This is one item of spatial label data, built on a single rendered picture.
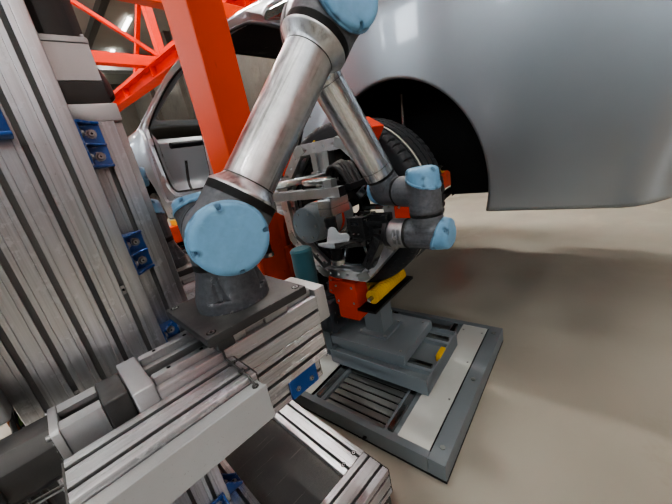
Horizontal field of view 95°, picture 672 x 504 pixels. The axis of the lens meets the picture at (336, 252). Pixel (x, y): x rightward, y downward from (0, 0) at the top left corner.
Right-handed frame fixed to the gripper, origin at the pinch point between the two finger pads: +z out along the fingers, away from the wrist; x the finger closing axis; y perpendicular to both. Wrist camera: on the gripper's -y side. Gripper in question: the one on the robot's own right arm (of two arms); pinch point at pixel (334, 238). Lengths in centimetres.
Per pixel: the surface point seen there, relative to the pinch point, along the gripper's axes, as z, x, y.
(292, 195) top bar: 15.3, -1.5, 13.7
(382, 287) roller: 3.2, -26.6, -29.9
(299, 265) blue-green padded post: 27.3, -7.9, -14.6
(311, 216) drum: 13.3, -6.0, 5.4
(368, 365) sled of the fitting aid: 14, -22, -69
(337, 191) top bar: -3.4, -1.5, 13.7
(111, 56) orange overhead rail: 603, -200, 250
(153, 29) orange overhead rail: 604, -291, 304
